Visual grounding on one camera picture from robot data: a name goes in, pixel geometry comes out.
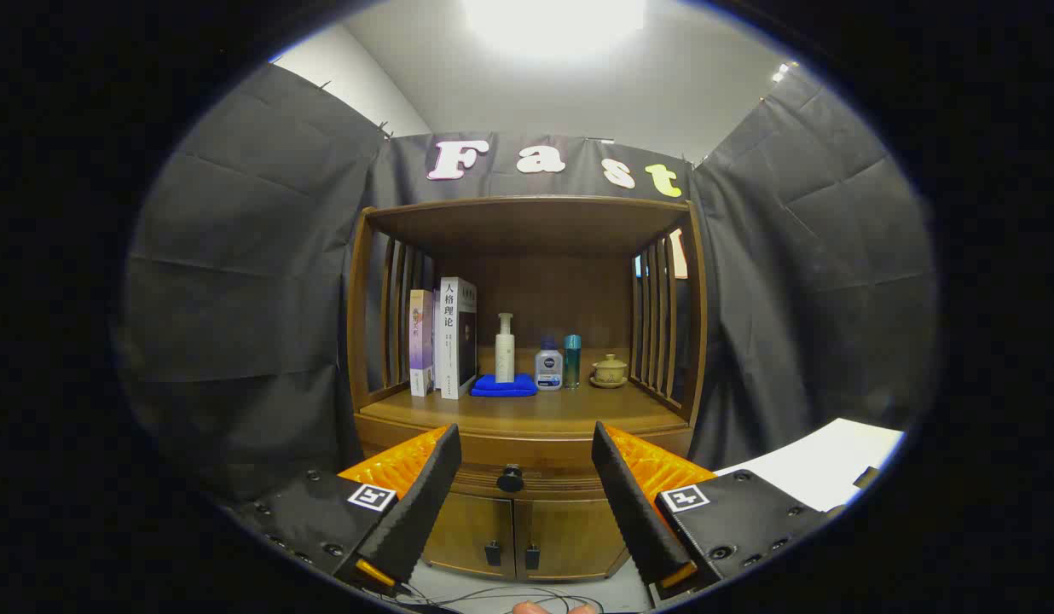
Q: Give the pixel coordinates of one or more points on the wooden countertop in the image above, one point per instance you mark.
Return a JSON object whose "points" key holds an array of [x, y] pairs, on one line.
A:
{"points": [[544, 409]]}

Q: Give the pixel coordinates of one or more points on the white pump bottle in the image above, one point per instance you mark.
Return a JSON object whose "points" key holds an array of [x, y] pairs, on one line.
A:
{"points": [[505, 350]]}

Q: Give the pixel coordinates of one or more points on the blue folded cloth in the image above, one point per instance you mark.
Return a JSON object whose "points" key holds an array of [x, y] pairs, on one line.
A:
{"points": [[503, 385]]}

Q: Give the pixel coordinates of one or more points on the wooden cabinet door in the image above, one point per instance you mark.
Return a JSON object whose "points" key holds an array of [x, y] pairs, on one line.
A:
{"points": [[578, 533], [471, 524]]}

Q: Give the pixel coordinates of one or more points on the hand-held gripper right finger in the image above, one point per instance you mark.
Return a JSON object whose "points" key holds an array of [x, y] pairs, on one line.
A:
{"points": [[634, 512]]}

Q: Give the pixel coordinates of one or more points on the black block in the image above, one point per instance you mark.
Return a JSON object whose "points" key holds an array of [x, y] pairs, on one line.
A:
{"points": [[866, 477]]}

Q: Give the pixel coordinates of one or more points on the wooden drawer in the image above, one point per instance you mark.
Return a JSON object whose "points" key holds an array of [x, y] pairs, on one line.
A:
{"points": [[535, 452]]}

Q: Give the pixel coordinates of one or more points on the white and black book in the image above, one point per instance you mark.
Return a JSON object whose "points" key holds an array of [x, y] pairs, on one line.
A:
{"points": [[454, 337]]}

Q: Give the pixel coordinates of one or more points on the white blue-cap lotion bottle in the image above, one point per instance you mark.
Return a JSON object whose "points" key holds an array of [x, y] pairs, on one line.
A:
{"points": [[548, 368]]}

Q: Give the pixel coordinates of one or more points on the small ceiling spotlight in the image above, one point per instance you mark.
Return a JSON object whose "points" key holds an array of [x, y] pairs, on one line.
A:
{"points": [[780, 72]]}

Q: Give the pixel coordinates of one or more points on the ceramic lidded teacup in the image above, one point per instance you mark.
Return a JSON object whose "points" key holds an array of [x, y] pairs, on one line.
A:
{"points": [[610, 371]]}

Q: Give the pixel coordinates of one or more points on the wooden cabinet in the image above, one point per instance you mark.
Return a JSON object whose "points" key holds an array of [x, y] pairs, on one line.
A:
{"points": [[535, 298]]}

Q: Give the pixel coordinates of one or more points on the purple book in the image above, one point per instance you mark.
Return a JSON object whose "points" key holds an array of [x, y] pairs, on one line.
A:
{"points": [[420, 341]]}

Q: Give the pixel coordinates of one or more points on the teal bottle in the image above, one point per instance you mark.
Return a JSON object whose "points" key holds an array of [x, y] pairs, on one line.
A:
{"points": [[572, 358]]}

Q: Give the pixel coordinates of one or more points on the black backdrop cloth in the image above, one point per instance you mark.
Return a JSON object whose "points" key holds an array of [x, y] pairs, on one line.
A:
{"points": [[237, 298]]}

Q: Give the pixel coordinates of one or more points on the black drawer knob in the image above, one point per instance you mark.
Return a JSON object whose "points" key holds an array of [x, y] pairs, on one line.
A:
{"points": [[510, 477]]}

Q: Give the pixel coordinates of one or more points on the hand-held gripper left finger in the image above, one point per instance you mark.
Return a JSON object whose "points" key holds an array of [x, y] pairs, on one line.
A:
{"points": [[425, 503]]}

